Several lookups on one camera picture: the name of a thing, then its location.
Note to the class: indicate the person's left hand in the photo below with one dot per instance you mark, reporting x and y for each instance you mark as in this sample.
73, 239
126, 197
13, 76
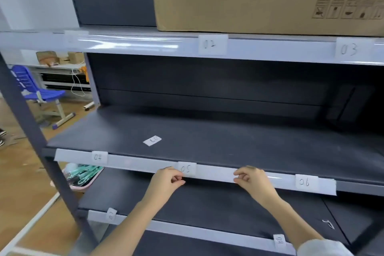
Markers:
162, 183

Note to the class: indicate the person's right hand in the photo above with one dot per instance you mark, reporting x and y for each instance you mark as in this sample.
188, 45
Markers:
256, 183

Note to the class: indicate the person's right thumb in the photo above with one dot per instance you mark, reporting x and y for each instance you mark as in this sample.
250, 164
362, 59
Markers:
241, 181

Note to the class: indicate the person's left thumb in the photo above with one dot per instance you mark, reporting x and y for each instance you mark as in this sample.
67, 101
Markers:
178, 184

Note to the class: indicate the long white shelf label strip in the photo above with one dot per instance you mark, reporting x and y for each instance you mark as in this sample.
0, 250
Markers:
214, 173

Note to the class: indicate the person's left forearm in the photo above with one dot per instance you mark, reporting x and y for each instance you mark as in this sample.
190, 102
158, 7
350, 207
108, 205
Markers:
129, 228

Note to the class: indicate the person's right forearm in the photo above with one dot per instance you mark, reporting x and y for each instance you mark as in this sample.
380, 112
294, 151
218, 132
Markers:
291, 222

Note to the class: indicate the white paper label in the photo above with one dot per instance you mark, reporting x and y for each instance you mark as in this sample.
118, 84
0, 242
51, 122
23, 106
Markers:
351, 48
279, 241
99, 157
152, 140
111, 215
212, 44
306, 183
187, 168

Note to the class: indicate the short white shelf label strip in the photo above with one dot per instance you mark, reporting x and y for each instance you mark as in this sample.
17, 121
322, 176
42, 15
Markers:
180, 228

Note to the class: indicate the dark grey metal shelf rack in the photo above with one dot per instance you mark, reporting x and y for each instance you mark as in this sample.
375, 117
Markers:
210, 132

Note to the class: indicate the pink plastic tray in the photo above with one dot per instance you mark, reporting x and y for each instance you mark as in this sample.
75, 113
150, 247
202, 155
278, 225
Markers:
82, 186

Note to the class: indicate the light grey sleeve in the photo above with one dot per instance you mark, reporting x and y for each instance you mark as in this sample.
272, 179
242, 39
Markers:
324, 249

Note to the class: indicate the orange object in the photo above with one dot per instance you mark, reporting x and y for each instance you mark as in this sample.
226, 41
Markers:
84, 72

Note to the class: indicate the glossy clear shelf label strip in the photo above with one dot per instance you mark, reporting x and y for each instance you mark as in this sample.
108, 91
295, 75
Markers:
135, 43

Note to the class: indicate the blue plastic chair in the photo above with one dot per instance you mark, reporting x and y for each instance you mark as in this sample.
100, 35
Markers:
45, 95

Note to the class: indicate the small brown cardboard box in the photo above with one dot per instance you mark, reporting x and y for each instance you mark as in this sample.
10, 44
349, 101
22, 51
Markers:
46, 57
75, 57

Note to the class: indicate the black and white shoe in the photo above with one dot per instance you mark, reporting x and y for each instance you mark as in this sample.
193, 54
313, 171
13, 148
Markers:
2, 137

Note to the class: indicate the white floor rail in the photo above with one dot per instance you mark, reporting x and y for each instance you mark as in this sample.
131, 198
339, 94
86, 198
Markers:
27, 225

